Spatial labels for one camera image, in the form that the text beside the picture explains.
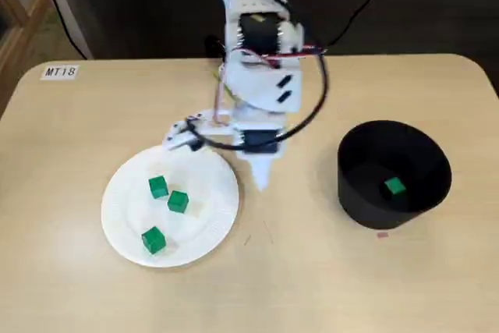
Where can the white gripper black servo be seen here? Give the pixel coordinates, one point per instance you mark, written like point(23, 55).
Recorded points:
point(260, 143)

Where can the green cube block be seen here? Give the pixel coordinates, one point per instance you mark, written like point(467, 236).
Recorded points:
point(158, 186)
point(178, 201)
point(154, 240)
point(394, 186)

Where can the black round pot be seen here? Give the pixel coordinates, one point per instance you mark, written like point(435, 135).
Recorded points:
point(358, 200)

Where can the white paper plate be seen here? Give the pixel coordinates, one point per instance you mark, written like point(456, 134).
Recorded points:
point(128, 200)

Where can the small pink tape piece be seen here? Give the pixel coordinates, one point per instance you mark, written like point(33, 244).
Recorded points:
point(382, 235)

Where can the white MT18 label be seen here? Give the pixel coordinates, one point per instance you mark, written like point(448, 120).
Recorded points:
point(59, 72)

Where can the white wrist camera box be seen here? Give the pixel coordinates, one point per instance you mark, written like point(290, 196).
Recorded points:
point(181, 136)

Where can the wooden shelf frame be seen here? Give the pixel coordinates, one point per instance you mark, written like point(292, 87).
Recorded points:
point(17, 36)

